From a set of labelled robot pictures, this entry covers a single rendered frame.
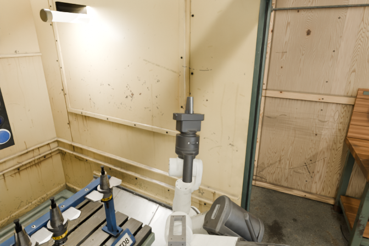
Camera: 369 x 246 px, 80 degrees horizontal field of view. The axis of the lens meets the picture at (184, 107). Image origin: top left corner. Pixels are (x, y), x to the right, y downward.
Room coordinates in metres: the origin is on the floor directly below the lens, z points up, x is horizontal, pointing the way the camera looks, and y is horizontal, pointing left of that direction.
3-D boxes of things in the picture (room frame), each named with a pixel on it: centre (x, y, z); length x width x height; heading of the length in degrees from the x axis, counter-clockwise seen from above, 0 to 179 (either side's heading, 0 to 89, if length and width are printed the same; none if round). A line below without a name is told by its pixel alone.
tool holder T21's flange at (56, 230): (0.62, 0.45, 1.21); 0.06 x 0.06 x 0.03
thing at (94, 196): (0.77, 0.38, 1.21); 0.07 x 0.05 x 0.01; 62
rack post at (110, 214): (0.89, 0.37, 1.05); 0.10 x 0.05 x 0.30; 62
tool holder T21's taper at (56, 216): (0.62, 0.45, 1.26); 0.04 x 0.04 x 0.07
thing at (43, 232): (0.57, 0.48, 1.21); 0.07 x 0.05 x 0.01; 62
